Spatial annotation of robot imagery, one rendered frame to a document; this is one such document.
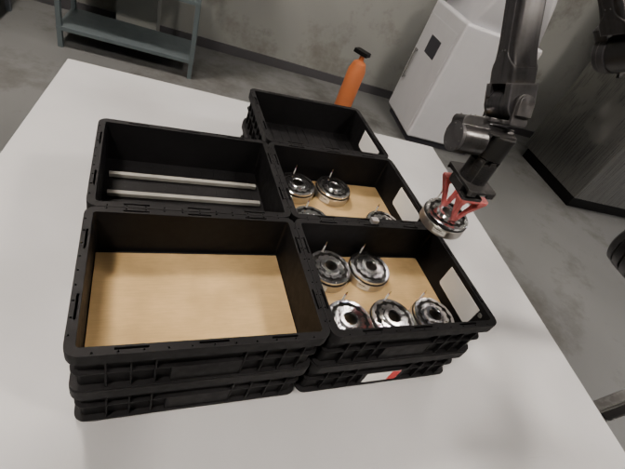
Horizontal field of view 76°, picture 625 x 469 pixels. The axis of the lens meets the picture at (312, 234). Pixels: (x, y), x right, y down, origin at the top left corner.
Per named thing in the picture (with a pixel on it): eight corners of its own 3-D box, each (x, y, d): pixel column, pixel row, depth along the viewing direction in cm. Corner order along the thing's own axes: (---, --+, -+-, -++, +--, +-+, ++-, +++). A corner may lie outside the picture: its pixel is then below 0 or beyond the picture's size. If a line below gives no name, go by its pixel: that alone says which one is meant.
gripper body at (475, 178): (465, 198, 79) (486, 167, 74) (445, 167, 85) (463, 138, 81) (492, 202, 81) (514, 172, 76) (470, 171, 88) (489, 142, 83)
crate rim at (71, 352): (289, 225, 90) (292, 217, 88) (327, 344, 70) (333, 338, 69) (85, 214, 73) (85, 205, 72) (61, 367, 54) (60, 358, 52)
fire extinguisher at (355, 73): (347, 116, 363) (375, 49, 324) (352, 131, 345) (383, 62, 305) (319, 110, 355) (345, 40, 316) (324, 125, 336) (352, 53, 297)
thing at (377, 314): (405, 301, 92) (405, 300, 91) (419, 341, 85) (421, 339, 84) (365, 298, 88) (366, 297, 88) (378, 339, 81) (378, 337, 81)
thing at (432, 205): (455, 202, 94) (457, 200, 93) (473, 233, 87) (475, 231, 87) (418, 196, 91) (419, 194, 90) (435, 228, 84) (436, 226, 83)
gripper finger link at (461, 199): (443, 226, 84) (467, 192, 78) (431, 204, 89) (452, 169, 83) (470, 229, 86) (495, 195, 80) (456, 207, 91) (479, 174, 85)
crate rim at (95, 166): (264, 148, 109) (267, 140, 107) (289, 225, 90) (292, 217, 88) (99, 126, 93) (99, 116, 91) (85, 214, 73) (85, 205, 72)
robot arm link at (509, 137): (526, 140, 73) (511, 123, 77) (496, 133, 71) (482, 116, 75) (503, 169, 78) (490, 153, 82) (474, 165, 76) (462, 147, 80)
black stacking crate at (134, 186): (256, 176, 115) (266, 142, 108) (277, 253, 96) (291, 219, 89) (100, 160, 99) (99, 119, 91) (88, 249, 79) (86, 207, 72)
